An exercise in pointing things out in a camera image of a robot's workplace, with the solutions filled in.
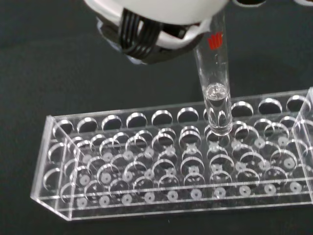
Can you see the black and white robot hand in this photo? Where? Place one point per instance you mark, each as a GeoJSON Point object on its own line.
{"type": "Point", "coordinates": [156, 17]}

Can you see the clear plastic test tube rack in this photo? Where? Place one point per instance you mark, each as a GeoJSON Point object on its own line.
{"type": "Point", "coordinates": [171, 159]}

